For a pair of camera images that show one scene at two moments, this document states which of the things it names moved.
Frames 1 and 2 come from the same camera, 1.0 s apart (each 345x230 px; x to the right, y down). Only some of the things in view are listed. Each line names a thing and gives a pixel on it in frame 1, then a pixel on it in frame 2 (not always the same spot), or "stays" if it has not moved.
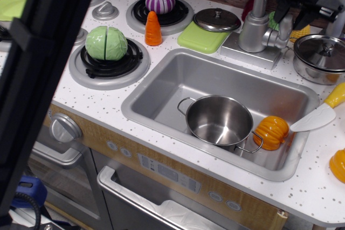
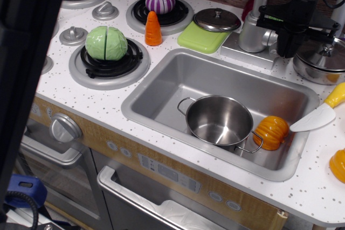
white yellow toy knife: (322, 114) stays
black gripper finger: (304, 18) to (296, 41)
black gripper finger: (282, 7) to (287, 43)
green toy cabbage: (106, 43) stays
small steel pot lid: (216, 20) stays
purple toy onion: (160, 0) stays
